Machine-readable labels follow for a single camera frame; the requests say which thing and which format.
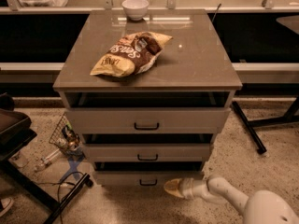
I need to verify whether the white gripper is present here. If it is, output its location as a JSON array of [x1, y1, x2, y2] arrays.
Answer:
[[164, 178, 208, 199]]

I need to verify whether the grey drawer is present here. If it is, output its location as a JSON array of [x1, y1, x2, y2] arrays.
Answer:
[[93, 171, 204, 186], [82, 144, 211, 162], [65, 108, 230, 134]]

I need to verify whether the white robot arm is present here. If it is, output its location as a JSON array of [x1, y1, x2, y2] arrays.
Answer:
[[164, 175, 299, 224]]

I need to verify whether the grey drawer cabinet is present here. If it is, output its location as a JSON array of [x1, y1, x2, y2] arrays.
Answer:
[[52, 8, 243, 187]]

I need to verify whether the clear plastic bottle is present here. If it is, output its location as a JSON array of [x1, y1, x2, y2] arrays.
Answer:
[[35, 149, 63, 172]]

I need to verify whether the black stand base right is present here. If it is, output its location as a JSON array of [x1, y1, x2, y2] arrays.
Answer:
[[232, 97, 299, 155]]

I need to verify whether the yellow brown chip bag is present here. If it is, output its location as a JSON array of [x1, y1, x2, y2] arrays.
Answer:
[[90, 32, 172, 77]]

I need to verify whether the dark tray on table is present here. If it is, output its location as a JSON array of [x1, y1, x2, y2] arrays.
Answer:
[[0, 109, 32, 147]]

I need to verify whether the white ceramic bowl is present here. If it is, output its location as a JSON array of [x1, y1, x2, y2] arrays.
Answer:
[[121, 0, 149, 21]]

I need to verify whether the black cable on floor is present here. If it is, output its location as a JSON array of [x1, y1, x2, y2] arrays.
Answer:
[[33, 171, 86, 224]]

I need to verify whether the wire mesh basket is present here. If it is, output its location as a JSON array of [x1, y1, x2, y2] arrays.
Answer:
[[49, 115, 83, 156]]

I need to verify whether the black table leg frame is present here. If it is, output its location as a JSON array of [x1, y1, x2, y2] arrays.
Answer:
[[0, 129, 93, 224]]

